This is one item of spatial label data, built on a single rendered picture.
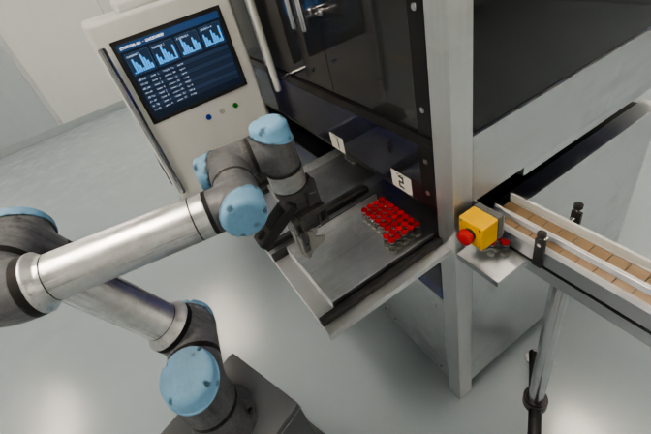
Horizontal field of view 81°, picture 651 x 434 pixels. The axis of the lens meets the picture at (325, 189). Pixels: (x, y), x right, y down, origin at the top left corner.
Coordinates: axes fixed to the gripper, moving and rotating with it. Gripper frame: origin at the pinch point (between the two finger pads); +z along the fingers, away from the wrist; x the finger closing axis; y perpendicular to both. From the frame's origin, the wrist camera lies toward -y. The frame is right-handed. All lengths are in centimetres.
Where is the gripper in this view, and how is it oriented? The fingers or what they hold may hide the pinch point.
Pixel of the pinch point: (305, 255)
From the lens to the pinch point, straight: 93.2
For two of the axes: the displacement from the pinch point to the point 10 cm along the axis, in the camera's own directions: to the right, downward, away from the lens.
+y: 8.3, -4.7, 3.1
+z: 2.2, 7.7, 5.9
